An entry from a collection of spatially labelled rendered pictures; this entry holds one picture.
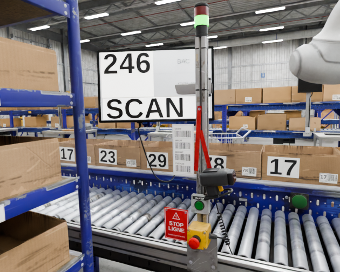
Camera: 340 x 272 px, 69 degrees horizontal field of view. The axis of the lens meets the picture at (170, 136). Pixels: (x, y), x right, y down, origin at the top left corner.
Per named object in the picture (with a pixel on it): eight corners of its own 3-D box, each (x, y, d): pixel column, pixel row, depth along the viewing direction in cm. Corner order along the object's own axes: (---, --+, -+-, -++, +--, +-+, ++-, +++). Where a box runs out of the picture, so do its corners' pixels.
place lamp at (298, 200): (291, 208, 129) (292, 195, 129) (291, 206, 131) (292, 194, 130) (306, 209, 127) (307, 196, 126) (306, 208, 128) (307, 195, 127)
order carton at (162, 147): (140, 170, 173) (139, 146, 171) (158, 162, 199) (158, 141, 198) (194, 175, 157) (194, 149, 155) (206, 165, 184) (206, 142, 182)
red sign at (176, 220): (164, 237, 100) (164, 206, 98) (165, 236, 100) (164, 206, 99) (203, 245, 93) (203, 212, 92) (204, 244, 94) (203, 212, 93)
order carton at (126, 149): (95, 166, 188) (94, 144, 186) (117, 158, 215) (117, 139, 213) (140, 170, 173) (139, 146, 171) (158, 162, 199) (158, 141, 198)
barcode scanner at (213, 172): (236, 201, 82) (231, 170, 81) (201, 202, 86) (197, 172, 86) (239, 195, 88) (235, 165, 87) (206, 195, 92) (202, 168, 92)
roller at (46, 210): (36, 213, 135) (38, 222, 135) (99, 185, 182) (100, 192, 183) (30, 212, 137) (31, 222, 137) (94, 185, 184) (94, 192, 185)
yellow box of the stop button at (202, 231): (185, 249, 88) (185, 230, 88) (192, 237, 96) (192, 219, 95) (226, 258, 83) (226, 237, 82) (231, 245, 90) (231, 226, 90)
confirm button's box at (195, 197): (190, 213, 92) (190, 195, 91) (192, 210, 95) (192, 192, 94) (208, 216, 89) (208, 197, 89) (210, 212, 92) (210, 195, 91)
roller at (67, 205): (42, 225, 134) (38, 218, 135) (103, 194, 182) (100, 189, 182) (47, 221, 132) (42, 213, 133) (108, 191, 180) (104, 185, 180)
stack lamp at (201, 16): (192, 25, 87) (192, 7, 86) (196, 29, 91) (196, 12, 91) (206, 22, 85) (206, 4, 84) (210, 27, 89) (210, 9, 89)
